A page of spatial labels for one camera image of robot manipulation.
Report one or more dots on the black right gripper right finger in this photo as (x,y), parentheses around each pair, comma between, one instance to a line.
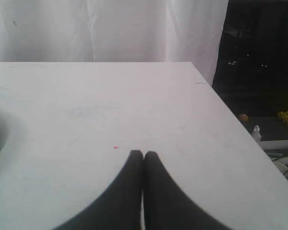
(166,207)

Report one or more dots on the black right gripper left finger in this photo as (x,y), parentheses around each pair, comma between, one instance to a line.
(119,206)

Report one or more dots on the white figurine in background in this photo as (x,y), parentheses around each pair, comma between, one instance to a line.
(256,133)

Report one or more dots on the white backdrop curtain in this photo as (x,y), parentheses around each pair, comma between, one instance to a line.
(113,31)

